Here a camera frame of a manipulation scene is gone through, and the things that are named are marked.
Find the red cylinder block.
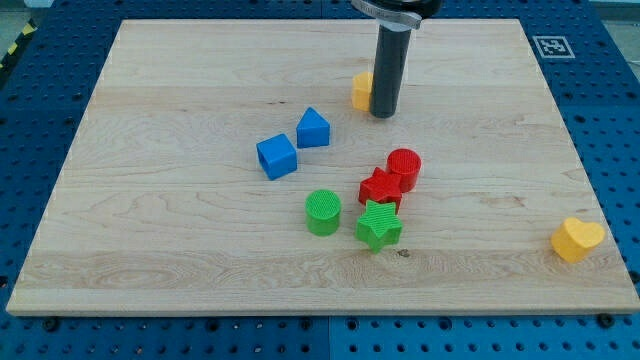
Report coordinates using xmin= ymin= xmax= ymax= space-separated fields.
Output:
xmin=386 ymin=148 xmax=422 ymax=193

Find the yellow hexagon block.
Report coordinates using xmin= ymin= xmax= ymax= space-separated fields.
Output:
xmin=351 ymin=71 xmax=373 ymax=112

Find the green star block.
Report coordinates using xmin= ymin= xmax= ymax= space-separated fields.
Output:
xmin=355 ymin=200 xmax=403 ymax=253

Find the green cylinder block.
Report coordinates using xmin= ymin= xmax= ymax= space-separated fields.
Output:
xmin=305 ymin=189 xmax=341 ymax=236

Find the blue cube block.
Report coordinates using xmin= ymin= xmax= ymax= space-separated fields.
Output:
xmin=256 ymin=133 xmax=298 ymax=180

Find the yellow heart block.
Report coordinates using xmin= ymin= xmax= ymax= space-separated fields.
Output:
xmin=550 ymin=217 xmax=606 ymax=263

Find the light wooden board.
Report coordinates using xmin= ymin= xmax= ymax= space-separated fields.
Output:
xmin=7 ymin=19 xmax=639 ymax=317

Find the black mount with metal clamp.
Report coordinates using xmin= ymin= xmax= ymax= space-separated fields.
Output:
xmin=350 ymin=0 xmax=443 ymax=30

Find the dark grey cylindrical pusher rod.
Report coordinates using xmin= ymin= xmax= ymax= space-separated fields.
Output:
xmin=370 ymin=25 xmax=411 ymax=119

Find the white fiducial marker tag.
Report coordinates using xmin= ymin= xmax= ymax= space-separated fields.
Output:
xmin=533 ymin=35 xmax=575 ymax=59

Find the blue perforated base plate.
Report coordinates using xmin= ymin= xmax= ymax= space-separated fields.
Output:
xmin=1 ymin=1 xmax=639 ymax=359

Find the blue triangle block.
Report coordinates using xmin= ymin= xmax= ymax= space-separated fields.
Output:
xmin=296 ymin=107 xmax=331 ymax=148

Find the red star block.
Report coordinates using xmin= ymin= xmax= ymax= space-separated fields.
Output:
xmin=358 ymin=167 xmax=402 ymax=213

